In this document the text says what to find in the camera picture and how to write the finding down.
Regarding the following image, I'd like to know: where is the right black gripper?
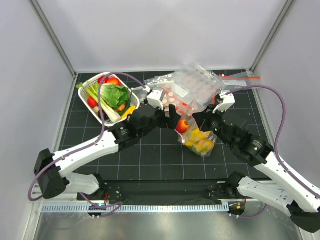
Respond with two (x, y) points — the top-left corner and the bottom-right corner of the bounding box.
(192, 104), (235, 149)

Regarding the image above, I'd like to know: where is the yellow banana bunch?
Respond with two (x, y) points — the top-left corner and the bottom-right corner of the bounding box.
(183, 128), (217, 155)

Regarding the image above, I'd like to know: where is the clear pink-dotted zip bag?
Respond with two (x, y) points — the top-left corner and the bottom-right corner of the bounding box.
(175, 101), (217, 157)

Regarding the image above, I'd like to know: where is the red apple front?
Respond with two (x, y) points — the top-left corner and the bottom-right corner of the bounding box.
(175, 118), (190, 134)

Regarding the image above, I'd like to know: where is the orange green mango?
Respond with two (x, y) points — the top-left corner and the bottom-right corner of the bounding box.
(197, 141), (215, 156)

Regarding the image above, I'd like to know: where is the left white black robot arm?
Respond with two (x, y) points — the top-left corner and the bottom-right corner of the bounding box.
(34, 104), (181, 200)

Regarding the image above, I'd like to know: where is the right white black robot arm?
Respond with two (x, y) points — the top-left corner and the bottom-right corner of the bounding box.
(192, 105), (320, 233)

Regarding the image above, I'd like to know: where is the clear white-dotted zip bag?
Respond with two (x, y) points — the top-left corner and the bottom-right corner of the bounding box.
(147, 81), (200, 116)

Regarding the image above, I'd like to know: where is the clear bag orange zipper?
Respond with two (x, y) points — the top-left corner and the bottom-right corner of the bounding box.
(219, 70), (262, 91)

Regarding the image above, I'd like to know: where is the yellow pepper piece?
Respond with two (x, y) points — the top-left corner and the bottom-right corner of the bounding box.
(121, 105), (137, 119)

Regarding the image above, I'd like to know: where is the pile of red-dotted bags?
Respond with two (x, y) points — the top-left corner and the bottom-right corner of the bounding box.
(171, 63), (226, 106)

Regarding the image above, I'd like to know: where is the small orange carrot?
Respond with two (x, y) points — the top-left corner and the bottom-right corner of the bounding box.
(117, 104), (126, 112)

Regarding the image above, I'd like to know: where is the black grid cutting mat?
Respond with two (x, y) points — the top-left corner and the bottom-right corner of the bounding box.
(59, 89), (267, 181)

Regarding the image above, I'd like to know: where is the white leek stalk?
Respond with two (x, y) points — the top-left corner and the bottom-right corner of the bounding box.
(104, 106), (121, 123)

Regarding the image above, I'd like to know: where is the green lettuce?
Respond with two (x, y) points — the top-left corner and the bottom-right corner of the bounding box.
(100, 83), (129, 109)

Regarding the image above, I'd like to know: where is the red orange tomato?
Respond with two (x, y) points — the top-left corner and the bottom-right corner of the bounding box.
(106, 77), (122, 86)

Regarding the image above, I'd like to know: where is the brown mushroom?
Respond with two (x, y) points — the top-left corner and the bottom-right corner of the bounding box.
(93, 106), (100, 113)

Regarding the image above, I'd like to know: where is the red strawberry back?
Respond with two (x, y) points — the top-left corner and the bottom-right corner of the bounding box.
(97, 75), (109, 84)

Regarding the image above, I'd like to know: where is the small red strawberry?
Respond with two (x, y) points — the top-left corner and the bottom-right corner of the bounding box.
(87, 96), (98, 109)

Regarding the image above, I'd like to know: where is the green celery stalk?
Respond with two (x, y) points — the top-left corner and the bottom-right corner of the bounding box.
(76, 80), (115, 124)

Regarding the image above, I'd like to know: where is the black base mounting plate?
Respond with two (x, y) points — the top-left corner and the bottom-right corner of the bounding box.
(87, 179), (245, 206)

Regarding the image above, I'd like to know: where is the white plastic basket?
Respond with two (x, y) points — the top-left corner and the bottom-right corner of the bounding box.
(76, 72), (140, 128)

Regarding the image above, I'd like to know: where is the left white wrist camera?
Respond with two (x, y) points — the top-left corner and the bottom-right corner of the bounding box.
(146, 90), (165, 110)

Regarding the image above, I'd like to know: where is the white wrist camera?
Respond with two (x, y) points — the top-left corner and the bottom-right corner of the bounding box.
(146, 90), (165, 110)
(213, 90), (236, 114)

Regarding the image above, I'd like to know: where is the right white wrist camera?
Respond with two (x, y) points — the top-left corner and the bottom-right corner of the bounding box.
(213, 90), (236, 114)

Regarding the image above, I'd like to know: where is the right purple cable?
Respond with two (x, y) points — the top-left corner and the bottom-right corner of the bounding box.
(224, 84), (320, 220)

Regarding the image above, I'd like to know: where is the slotted aluminium cable duct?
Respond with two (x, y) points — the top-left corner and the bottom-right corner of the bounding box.
(41, 202), (229, 214)

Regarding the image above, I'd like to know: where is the right aluminium frame post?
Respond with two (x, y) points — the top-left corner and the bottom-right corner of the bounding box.
(250, 0), (297, 73)

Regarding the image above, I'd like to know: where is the aluminium frame post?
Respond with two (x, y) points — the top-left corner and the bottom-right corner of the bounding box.
(250, 0), (297, 73)
(28, 0), (77, 77)

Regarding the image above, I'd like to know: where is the left aluminium frame post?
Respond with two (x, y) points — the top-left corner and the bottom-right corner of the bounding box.
(28, 0), (77, 77)

